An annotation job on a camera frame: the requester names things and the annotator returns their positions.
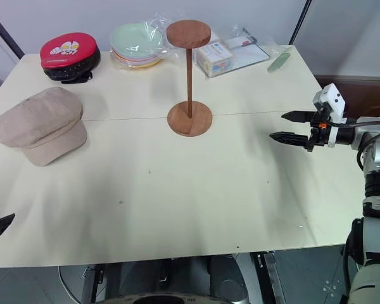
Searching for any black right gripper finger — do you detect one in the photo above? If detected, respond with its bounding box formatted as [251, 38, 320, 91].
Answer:
[281, 110, 317, 124]
[269, 130, 312, 148]

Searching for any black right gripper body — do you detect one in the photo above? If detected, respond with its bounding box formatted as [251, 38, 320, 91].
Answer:
[305, 106, 332, 153]

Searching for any brown wooden hat stand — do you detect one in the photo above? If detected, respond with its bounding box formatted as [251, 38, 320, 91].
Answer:
[166, 20, 213, 137]

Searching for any beige cap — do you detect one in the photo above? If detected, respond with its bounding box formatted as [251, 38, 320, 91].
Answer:
[0, 87, 88, 168]

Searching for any pale green plastic case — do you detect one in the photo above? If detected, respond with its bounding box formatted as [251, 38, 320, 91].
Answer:
[267, 50, 292, 73]

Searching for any dark brown wooden cabinet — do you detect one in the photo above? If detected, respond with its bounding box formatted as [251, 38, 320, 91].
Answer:
[314, 74, 380, 118]

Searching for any dark slanted pole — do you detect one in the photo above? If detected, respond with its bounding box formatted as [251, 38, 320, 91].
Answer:
[0, 5, 25, 60]
[288, 0, 314, 46]

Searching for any white printed card box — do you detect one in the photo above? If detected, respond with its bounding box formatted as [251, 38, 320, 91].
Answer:
[196, 41, 236, 79]

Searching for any metal table leg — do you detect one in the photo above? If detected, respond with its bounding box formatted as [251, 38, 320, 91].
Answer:
[81, 265, 106, 304]
[255, 251, 286, 304]

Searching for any yellow plate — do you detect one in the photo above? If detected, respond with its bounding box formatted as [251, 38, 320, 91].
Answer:
[123, 56, 162, 69]

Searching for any clear plastic plate bag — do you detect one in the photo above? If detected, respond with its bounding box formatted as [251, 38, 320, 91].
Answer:
[108, 11, 180, 72]

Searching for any mint green plate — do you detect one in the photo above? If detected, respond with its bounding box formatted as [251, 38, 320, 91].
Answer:
[110, 22, 163, 60]

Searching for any pink plate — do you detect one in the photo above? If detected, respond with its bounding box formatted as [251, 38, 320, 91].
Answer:
[111, 47, 162, 67]

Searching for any red and black round case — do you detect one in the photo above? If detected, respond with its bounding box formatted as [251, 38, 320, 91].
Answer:
[39, 30, 101, 85]

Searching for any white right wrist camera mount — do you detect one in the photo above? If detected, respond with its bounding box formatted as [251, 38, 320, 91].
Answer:
[312, 83, 348, 149]

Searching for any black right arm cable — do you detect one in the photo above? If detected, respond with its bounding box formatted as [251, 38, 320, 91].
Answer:
[326, 120, 380, 174]

